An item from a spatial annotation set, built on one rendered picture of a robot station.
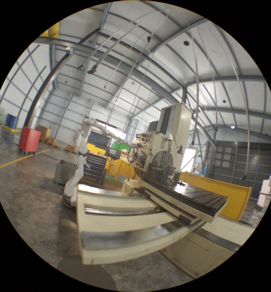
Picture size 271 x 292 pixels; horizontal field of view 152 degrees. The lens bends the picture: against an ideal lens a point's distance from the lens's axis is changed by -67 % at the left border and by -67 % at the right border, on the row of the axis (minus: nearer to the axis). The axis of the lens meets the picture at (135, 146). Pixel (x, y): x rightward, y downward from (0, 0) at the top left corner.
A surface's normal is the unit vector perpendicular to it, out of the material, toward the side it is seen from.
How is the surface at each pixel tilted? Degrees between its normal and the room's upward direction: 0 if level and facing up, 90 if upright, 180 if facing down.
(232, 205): 90
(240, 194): 90
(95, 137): 90
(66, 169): 90
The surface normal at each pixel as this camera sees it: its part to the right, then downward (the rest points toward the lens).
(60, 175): 0.48, 0.06
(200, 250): -0.83, -0.31
